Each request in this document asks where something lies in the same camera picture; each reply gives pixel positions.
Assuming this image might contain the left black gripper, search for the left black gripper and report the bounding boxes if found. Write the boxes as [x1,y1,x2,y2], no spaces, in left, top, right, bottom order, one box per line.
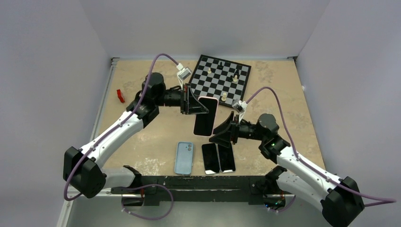
[154,83,209,114]

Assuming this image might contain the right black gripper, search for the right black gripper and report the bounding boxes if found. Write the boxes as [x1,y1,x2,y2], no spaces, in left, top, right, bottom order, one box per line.
[209,111,266,148]

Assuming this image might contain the black phone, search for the black phone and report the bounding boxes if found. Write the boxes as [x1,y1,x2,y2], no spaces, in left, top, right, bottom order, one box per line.
[201,143,220,175]

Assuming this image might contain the light blue phone case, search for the light blue phone case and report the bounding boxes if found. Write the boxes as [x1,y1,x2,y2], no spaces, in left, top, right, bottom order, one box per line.
[174,141,194,175]

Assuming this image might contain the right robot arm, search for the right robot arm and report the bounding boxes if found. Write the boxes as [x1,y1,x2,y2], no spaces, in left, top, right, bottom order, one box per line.
[209,113,365,227]

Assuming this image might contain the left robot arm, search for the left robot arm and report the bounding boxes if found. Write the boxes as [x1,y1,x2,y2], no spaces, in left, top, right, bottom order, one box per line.
[62,72,209,201]

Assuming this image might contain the white chess pawn front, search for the white chess pawn front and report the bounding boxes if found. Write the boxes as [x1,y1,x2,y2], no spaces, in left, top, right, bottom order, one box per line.
[221,92,227,102]

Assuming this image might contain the black grey chessboard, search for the black grey chessboard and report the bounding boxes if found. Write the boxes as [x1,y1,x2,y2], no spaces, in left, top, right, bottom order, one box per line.
[189,54,252,107]

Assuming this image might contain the black chess piece right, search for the black chess piece right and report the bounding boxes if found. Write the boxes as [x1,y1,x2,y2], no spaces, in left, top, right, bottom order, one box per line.
[228,70,240,82]

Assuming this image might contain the red toy brick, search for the red toy brick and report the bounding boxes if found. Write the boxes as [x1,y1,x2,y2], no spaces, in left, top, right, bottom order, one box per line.
[116,89,125,103]

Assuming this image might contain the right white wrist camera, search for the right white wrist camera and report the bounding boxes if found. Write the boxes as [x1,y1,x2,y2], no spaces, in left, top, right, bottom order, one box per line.
[232,99,248,123]

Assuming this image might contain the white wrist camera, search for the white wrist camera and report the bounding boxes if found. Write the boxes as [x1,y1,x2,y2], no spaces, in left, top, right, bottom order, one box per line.
[232,99,248,123]
[176,63,192,89]

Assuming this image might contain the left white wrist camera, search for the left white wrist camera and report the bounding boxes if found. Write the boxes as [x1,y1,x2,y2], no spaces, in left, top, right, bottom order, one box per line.
[176,63,192,89]

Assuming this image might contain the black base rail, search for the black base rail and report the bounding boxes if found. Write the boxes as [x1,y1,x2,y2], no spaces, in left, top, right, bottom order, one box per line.
[111,175,290,209]

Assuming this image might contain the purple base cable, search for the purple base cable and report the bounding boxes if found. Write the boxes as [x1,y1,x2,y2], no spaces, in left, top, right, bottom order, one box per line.
[121,183,175,221]

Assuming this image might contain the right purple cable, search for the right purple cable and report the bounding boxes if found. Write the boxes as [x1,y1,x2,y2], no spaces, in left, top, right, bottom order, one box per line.
[245,87,397,208]

